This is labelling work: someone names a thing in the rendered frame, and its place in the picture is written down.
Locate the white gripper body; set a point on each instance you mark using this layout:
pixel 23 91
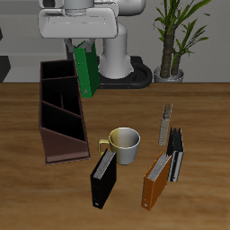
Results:
pixel 77 26

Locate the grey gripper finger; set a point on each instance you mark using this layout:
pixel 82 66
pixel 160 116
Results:
pixel 69 44
pixel 89 45

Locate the green book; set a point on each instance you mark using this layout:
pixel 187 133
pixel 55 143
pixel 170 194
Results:
pixel 87 72

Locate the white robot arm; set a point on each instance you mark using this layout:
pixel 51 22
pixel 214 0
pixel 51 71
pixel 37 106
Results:
pixel 115 51

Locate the dark brown desk caddy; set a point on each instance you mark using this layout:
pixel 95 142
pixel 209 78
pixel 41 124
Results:
pixel 61 113

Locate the grey book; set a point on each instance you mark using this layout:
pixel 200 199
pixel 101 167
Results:
pixel 165 125

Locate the black and white book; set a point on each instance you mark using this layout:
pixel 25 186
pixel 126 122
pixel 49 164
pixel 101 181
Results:
pixel 176 155

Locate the orange book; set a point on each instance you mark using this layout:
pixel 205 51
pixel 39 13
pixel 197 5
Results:
pixel 155 184

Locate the green pot plant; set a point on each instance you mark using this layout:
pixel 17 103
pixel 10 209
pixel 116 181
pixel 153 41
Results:
pixel 175 39

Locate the yellow and white mug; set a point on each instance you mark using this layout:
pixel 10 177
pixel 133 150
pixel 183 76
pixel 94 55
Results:
pixel 124 145

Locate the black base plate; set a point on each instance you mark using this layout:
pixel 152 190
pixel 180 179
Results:
pixel 139 76

